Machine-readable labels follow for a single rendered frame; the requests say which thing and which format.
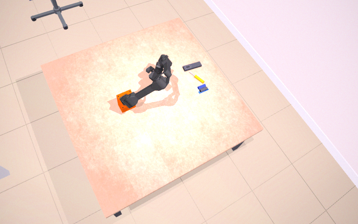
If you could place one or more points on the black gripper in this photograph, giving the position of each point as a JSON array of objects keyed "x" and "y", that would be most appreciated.
[{"x": 150, "y": 69}]

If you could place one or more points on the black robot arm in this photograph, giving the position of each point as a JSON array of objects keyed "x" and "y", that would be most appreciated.
[{"x": 158, "y": 83}]

